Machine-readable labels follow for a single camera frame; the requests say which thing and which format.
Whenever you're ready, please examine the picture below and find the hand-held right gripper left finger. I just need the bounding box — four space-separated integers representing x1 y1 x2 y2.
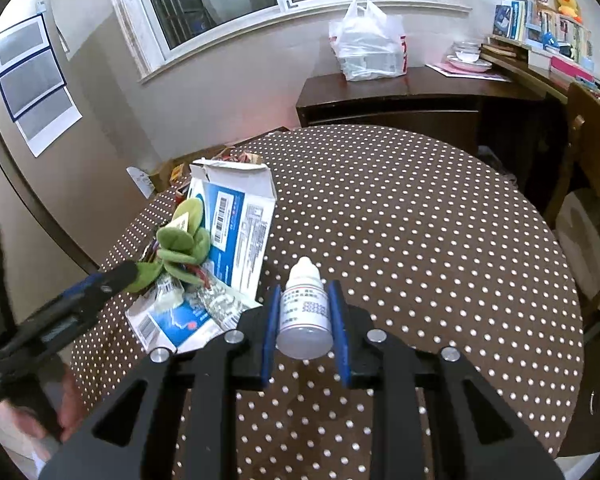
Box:
40 285 282 480

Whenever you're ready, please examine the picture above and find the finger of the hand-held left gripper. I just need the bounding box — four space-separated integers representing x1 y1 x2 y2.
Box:
0 300 108 361
45 261 141 316

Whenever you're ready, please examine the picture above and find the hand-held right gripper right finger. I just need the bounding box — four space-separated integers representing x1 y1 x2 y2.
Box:
328 280 566 480

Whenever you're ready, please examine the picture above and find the small white dropper bottle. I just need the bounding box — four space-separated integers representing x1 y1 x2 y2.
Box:
276 256 335 359

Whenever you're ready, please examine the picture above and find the green plush frog toy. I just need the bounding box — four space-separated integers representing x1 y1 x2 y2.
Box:
135 199 212 293

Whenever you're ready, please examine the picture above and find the person's left hand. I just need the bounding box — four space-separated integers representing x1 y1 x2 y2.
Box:
7 367 90 457

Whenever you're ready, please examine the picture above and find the flattened blue white packet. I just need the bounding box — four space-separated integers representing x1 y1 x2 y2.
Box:
126 282 261 353

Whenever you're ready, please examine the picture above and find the beige refrigerator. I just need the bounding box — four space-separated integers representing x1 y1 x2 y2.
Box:
0 0 156 271

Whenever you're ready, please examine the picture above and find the blue white cardboard box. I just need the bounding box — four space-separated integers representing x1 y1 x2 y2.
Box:
187 158 277 298

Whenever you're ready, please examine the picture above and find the brown polka dot tablecloth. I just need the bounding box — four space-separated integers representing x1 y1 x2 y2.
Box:
70 124 586 480

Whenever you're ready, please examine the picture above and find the plain grey printed paper sheet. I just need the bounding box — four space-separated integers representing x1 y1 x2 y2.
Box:
16 87 83 157

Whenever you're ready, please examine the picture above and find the blue framed grey paper sheet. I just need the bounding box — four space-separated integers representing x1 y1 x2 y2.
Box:
0 50 65 122

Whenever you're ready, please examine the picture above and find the white framed grey paper sheet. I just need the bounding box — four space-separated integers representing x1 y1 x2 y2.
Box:
0 14 51 73

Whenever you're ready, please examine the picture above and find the dark wooden desk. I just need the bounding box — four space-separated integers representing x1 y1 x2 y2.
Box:
296 65 571 161

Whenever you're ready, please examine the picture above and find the pink paper sheet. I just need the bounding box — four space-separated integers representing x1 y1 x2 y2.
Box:
426 62 513 82

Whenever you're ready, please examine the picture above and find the white plastic bag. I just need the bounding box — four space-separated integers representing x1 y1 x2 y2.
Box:
328 0 410 82

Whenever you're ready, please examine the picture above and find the wooden chair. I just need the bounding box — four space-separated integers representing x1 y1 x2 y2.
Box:
542 82 600 331

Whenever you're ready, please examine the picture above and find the white bowl stack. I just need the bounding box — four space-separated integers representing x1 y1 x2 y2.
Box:
447 40 493 72

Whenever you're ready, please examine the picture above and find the row of books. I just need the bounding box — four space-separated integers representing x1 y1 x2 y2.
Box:
492 0 593 68

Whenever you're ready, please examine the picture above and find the yellow duck plush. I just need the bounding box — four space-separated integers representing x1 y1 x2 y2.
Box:
551 0 583 23

